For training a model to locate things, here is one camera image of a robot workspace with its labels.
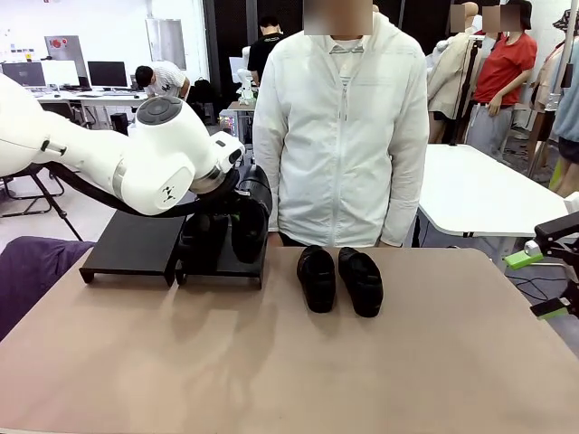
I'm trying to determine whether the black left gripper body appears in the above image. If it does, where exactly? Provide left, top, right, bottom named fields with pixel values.
left=233, top=165, right=275, bottom=217

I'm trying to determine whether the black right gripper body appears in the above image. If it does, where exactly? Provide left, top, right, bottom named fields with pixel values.
left=563, top=212, right=579, bottom=317

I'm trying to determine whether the black leather shoe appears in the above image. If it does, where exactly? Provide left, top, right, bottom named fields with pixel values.
left=179, top=211, right=231, bottom=268
left=296, top=244, right=337, bottom=314
left=230, top=198, right=271, bottom=265
left=337, top=246, right=384, bottom=318

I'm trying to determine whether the person's left forearm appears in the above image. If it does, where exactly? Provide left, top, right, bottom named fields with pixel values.
left=380, top=180, right=430, bottom=249

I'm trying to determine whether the person's right forearm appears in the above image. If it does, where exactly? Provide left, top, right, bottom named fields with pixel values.
left=252, top=144, right=290, bottom=235

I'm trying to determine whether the lit computer case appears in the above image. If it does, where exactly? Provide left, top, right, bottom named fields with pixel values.
left=219, top=112, right=241, bottom=139

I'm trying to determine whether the white table with legs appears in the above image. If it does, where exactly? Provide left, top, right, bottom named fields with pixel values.
left=413, top=143, right=579, bottom=272

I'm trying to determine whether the small white background robot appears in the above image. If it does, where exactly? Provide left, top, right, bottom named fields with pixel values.
left=237, top=44, right=261, bottom=108

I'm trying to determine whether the person in white jacket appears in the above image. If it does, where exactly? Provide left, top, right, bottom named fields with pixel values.
left=252, top=11, right=430, bottom=249

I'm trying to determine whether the black backpack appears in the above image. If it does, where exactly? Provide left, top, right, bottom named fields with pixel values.
left=192, top=77, right=217, bottom=126

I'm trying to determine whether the mannequin in blue top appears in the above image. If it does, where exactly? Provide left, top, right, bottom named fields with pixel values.
left=549, top=67, right=579, bottom=200

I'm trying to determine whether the silver clothes rack pole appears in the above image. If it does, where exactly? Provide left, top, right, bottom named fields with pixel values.
left=527, top=26, right=574, bottom=180

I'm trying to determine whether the person in black shirt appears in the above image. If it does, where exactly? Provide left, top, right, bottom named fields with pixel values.
left=247, top=15, right=286, bottom=87

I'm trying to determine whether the person in white jersey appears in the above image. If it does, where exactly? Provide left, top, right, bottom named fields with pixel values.
left=134, top=61, right=191, bottom=99

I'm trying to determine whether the mannequin in red shirt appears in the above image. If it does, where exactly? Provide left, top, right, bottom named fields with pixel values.
left=465, top=0, right=539, bottom=159

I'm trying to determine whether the long white office desk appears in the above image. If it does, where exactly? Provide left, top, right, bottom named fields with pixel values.
left=26, top=89, right=150, bottom=130

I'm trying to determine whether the mannequin in beige coat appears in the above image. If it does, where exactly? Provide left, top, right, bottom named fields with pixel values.
left=424, top=2, right=480, bottom=146

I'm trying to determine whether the black computer monitor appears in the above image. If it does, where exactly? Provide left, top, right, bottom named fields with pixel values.
left=87, top=61, right=129, bottom=89

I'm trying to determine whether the dark bucket hat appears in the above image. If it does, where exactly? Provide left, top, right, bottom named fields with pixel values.
left=552, top=8, right=579, bottom=33

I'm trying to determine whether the black mesh office chair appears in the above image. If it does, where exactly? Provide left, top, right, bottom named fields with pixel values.
left=39, top=101, right=91, bottom=130

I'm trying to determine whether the grey poster with red circle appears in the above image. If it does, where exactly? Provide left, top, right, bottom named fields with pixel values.
left=43, top=34, right=87, bottom=78

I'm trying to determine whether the grey computer monitor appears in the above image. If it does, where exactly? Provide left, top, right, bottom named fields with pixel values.
left=1, top=61, right=47, bottom=89

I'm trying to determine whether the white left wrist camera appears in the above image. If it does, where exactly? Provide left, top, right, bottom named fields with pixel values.
left=206, top=132, right=246, bottom=171

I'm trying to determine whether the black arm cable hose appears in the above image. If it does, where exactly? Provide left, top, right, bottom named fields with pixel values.
left=44, top=162, right=241, bottom=220

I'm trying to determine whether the metal wall panel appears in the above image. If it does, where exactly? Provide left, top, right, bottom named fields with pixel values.
left=145, top=18, right=187, bottom=71

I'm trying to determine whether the black metal frame chair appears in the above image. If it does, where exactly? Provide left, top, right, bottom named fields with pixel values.
left=0, top=174, right=64, bottom=218

